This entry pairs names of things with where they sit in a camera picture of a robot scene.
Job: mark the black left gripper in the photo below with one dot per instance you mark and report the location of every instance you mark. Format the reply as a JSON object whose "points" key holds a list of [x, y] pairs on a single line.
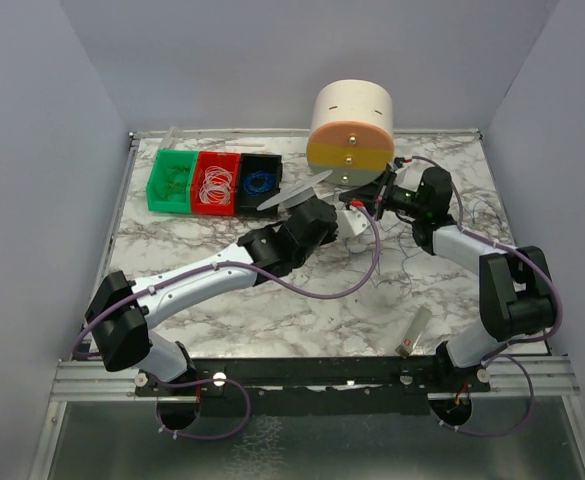
{"points": [[319, 220]]}

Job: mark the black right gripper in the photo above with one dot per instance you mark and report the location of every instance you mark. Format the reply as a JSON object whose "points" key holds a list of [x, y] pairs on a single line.
{"points": [[381, 193]]}

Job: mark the white perforated cable spool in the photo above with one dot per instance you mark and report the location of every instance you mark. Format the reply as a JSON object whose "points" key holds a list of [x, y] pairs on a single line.
{"points": [[296, 194]]}

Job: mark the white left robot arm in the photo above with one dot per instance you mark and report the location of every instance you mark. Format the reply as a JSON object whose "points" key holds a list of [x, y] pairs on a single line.
{"points": [[124, 313]]}

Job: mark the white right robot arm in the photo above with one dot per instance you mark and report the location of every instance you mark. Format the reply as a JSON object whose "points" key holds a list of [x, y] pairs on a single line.
{"points": [[517, 302]]}

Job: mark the round three-drawer cabinet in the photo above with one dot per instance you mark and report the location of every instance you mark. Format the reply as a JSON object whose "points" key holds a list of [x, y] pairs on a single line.
{"points": [[352, 132]]}

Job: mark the black plastic bin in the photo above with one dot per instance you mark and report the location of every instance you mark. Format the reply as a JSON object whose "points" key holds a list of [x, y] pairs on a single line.
{"points": [[259, 178]]}

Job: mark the red plastic bin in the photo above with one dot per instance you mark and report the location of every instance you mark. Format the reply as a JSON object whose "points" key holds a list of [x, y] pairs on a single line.
{"points": [[214, 183]]}

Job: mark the grey tool with red label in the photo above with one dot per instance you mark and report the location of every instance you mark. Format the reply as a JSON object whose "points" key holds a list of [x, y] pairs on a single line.
{"points": [[413, 332]]}

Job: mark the green plastic bin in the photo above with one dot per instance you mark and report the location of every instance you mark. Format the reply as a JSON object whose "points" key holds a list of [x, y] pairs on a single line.
{"points": [[168, 189]]}

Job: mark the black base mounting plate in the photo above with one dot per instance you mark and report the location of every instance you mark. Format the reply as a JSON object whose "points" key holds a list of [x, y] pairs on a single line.
{"points": [[314, 386]]}

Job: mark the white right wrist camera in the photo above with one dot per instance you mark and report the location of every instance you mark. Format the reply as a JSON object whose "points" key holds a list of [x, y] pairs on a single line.
{"points": [[409, 175]]}

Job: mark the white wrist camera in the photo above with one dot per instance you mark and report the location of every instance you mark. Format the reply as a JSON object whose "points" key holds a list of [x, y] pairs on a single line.
{"points": [[352, 220], [409, 175]]}

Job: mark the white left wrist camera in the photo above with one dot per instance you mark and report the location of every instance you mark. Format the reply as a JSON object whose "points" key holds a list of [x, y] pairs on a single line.
{"points": [[352, 220]]}

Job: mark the aluminium frame rail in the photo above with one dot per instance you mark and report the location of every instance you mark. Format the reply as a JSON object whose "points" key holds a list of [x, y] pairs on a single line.
{"points": [[86, 380]]}

